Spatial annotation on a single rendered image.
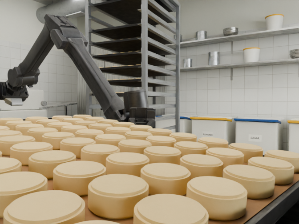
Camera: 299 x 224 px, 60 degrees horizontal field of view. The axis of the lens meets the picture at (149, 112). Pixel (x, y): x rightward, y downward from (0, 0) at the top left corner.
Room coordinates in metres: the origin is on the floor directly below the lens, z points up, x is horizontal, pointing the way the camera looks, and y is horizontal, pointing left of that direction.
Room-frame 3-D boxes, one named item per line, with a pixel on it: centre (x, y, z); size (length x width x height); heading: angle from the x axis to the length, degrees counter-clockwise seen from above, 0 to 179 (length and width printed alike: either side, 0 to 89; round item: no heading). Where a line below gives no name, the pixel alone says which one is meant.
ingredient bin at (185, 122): (4.31, -0.45, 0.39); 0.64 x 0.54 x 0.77; 149
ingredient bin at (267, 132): (3.60, -1.54, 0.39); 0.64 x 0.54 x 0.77; 146
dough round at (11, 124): (0.53, 0.27, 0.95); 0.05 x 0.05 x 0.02
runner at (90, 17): (2.12, 0.27, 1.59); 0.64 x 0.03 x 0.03; 154
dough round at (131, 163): (0.30, 0.03, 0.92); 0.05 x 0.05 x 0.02
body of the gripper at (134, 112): (0.71, 0.02, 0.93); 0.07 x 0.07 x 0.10; 1
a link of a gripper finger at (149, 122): (0.64, 0.02, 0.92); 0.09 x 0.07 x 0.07; 1
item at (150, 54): (1.94, -0.08, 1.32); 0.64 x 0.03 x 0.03; 154
